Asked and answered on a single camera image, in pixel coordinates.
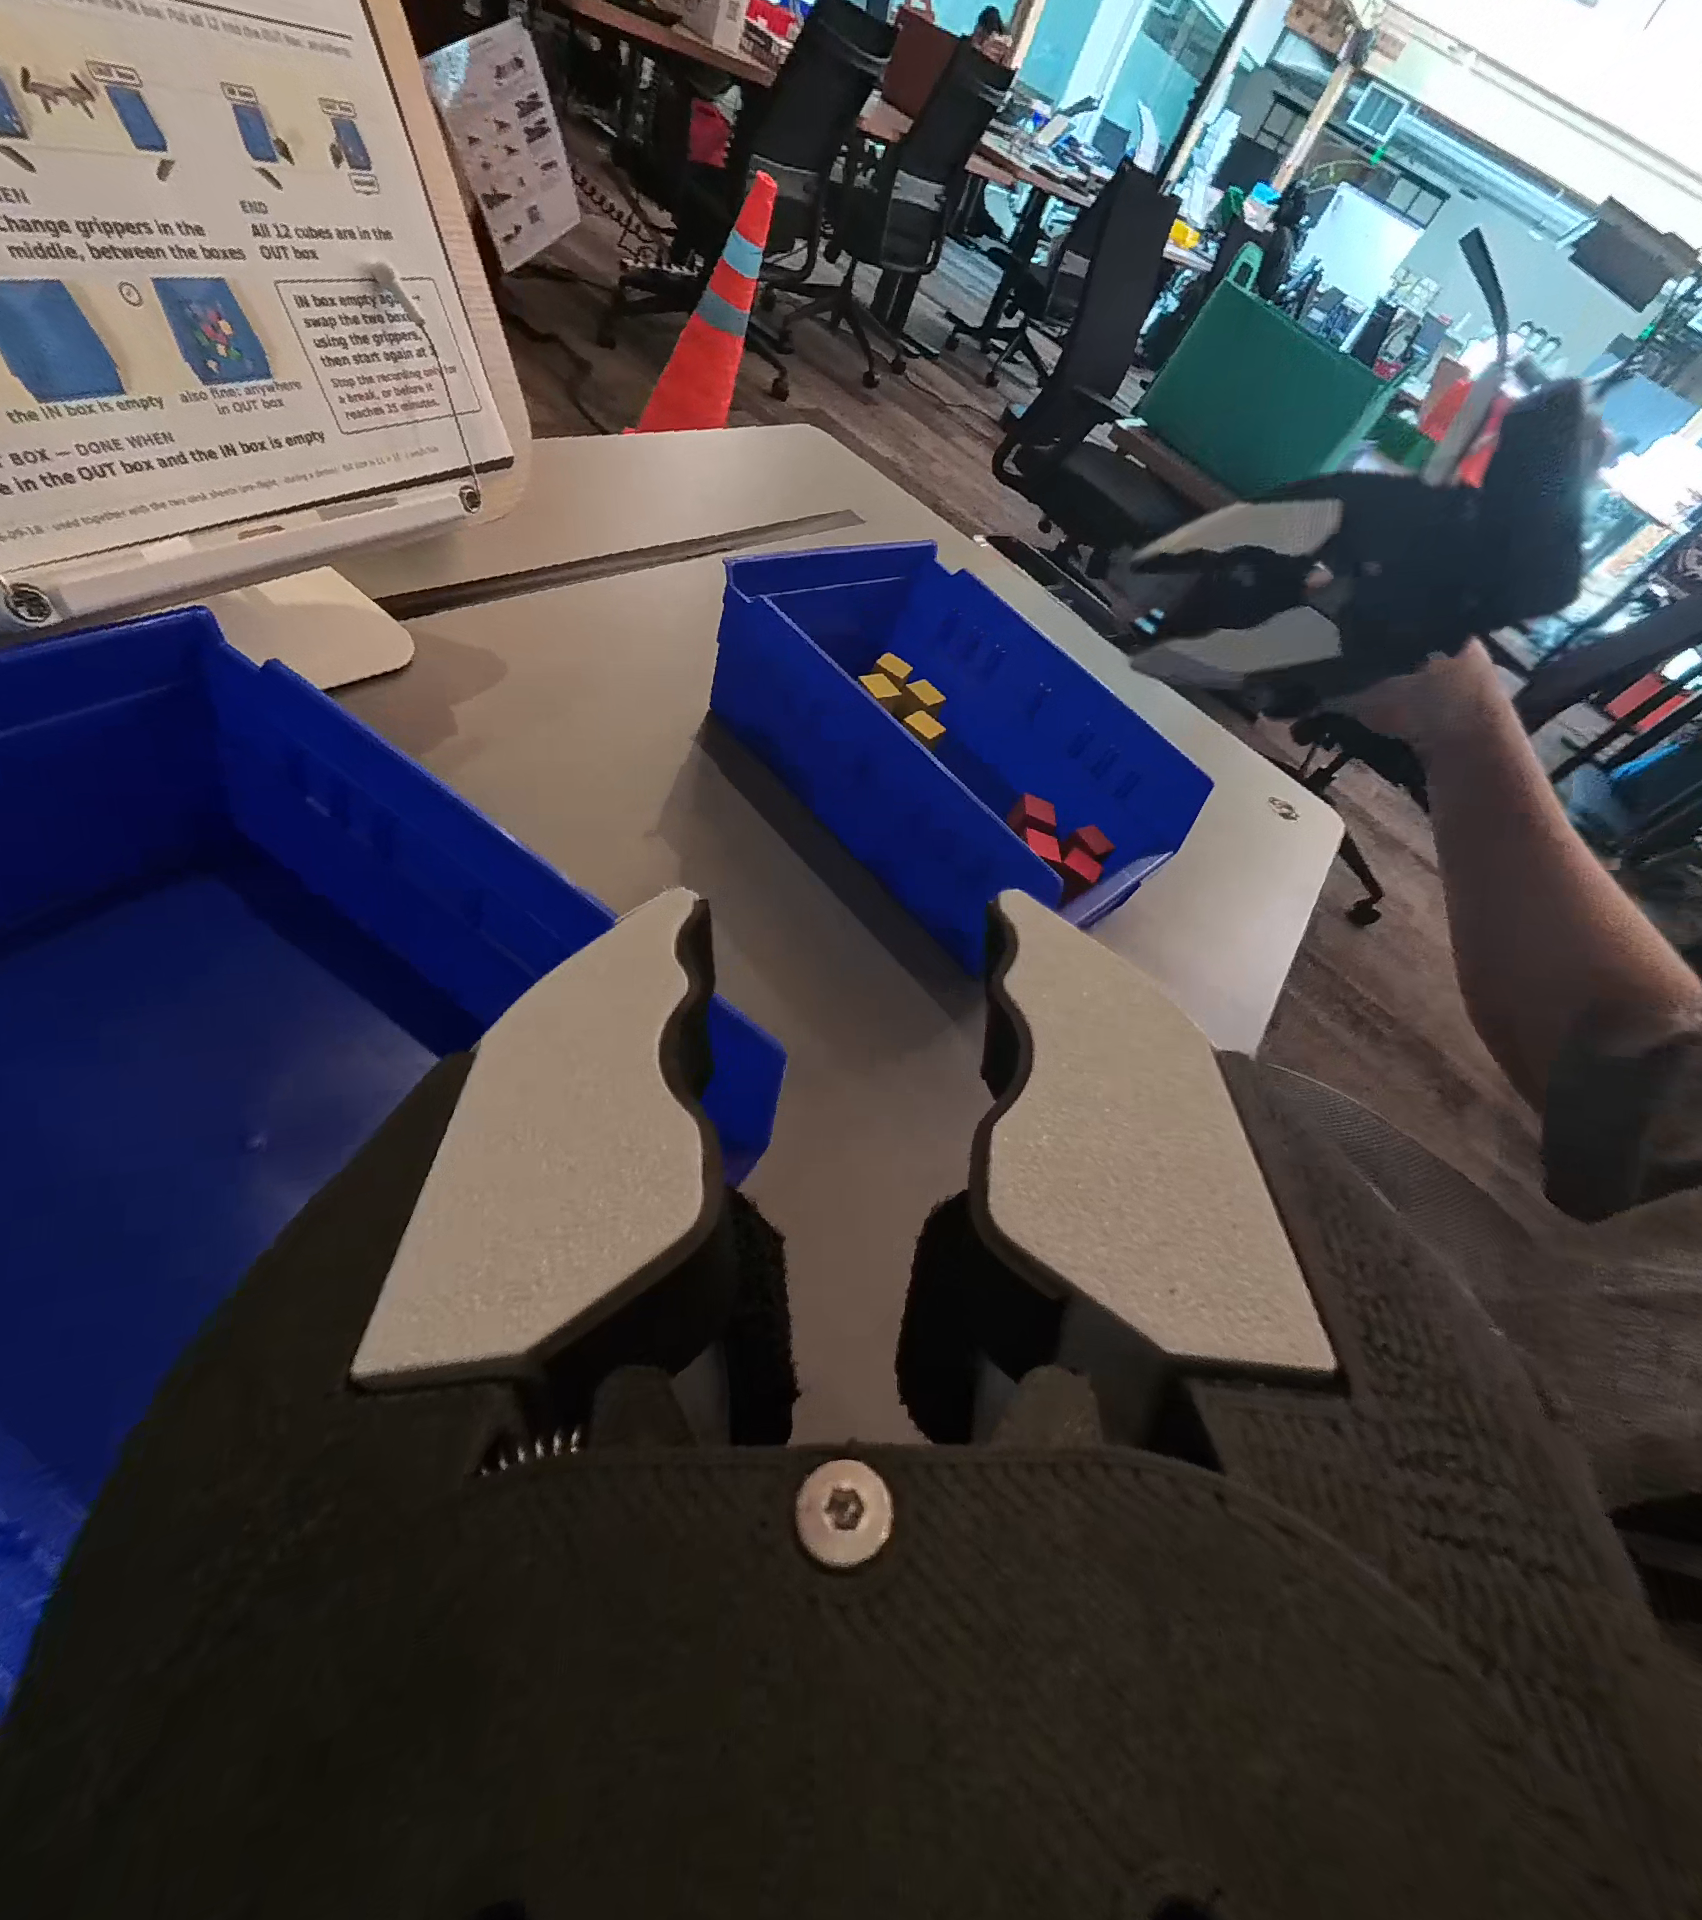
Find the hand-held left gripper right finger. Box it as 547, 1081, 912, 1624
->
970, 888, 1341, 1383

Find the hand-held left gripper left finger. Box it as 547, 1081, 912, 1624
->
349, 888, 726, 1386

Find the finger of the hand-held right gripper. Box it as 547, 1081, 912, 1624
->
1129, 606, 1346, 692
1132, 499, 1348, 580

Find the blue plastic bin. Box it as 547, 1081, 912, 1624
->
708, 543, 1217, 978
0, 606, 788, 1729

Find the person's right forearm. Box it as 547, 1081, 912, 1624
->
1369, 636, 1702, 1120

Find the grey desk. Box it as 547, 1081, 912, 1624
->
0, 424, 1348, 1450

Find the green storage box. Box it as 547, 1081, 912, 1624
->
1137, 283, 1400, 504

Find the red plastic bin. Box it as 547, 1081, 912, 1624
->
1420, 375, 1506, 453

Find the black office chair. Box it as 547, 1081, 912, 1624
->
867, 44, 1018, 378
730, 0, 898, 392
1510, 555, 1702, 902
993, 157, 1185, 558

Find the orange striped traffic cone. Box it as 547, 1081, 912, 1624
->
632, 169, 783, 435

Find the white board stand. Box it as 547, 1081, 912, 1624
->
0, 516, 417, 692

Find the wooden table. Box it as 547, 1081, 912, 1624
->
551, 0, 1109, 213

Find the hanging laminated card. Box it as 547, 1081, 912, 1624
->
423, 23, 584, 272

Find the printed instruction sheet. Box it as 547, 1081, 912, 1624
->
0, 0, 516, 603

